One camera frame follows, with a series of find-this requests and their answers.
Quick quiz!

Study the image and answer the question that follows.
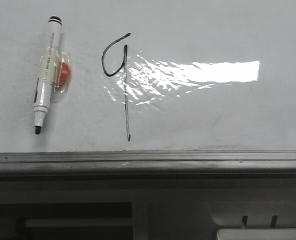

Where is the white whiteboard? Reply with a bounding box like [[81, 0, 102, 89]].
[[0, 0, 296, 153]]

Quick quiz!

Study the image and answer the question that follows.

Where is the white black whiteboard marker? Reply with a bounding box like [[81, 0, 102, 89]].
[[33, 16, 62, 135]]

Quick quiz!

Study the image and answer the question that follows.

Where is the grey aluminium whiteboard tray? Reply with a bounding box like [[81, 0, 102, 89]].
[[0, 150, 296, 179]]

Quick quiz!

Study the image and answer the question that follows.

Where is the red round magnet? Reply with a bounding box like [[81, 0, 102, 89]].
[[54, 62, 71, 89]]

